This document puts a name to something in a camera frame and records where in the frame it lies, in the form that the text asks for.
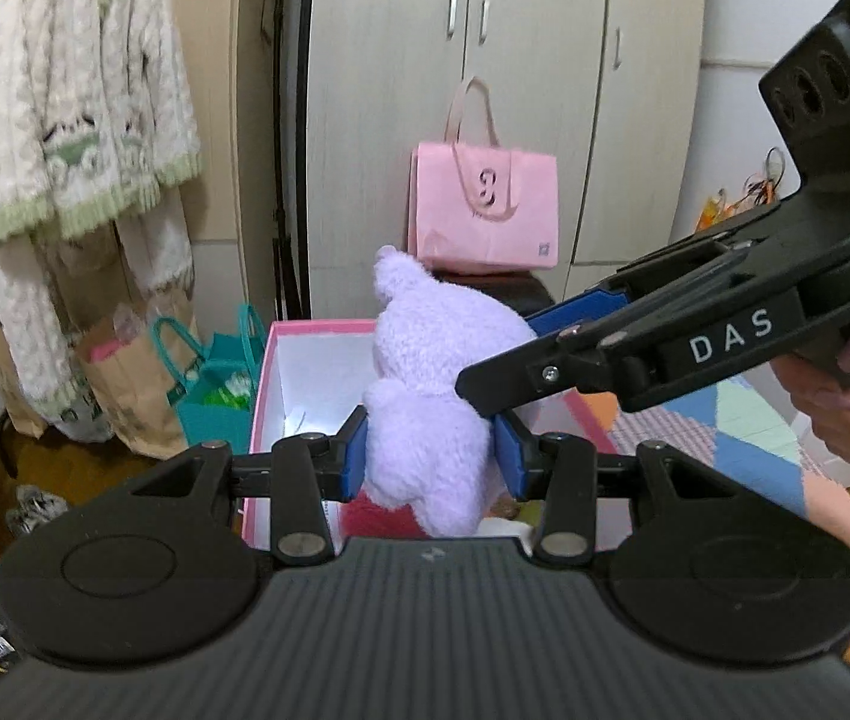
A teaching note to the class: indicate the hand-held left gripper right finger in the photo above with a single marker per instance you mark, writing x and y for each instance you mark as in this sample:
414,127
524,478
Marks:
511,457

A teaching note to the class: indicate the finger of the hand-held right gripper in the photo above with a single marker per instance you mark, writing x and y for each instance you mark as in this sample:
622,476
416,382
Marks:
515,379
575,311

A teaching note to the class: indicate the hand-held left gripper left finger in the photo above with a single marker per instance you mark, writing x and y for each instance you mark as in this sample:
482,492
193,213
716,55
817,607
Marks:
356,457

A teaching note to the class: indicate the purple plush toy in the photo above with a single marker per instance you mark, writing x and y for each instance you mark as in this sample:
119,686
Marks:
432,390

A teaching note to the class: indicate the pink cardboard box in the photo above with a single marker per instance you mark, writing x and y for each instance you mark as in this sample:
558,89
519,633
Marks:
297,367

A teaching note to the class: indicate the person's right hand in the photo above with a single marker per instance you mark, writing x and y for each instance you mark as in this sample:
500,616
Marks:
845,412

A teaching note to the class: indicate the teal gift bag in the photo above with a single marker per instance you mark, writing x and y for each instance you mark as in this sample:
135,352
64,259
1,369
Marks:
204,420

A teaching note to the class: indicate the pink tote bag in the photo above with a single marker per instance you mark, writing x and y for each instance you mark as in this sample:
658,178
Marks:
455,210

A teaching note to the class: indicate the colourful patchwork blanket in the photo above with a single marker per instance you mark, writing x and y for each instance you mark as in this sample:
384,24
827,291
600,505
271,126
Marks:
733,435

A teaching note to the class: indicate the large brown paper bag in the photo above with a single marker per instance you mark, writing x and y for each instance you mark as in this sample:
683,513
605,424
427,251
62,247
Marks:
132,390

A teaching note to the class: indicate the beige wooden wardrobe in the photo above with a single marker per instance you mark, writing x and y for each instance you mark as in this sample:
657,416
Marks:
395,90

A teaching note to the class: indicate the grey striped slipper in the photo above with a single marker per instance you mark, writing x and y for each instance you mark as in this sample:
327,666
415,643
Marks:
38,510

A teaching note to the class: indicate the white fluffy pajama pants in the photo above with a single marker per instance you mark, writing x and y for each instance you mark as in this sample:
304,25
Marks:
27,330

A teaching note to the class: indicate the small brown paper bag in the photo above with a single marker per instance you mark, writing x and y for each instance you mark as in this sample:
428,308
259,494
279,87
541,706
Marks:
1,375

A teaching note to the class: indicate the tall beige wooden cabinet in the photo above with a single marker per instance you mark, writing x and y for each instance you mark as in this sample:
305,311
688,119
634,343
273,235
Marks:
230,90

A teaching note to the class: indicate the white fluffy cardigan green trim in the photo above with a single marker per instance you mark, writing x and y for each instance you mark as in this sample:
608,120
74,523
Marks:
57,52

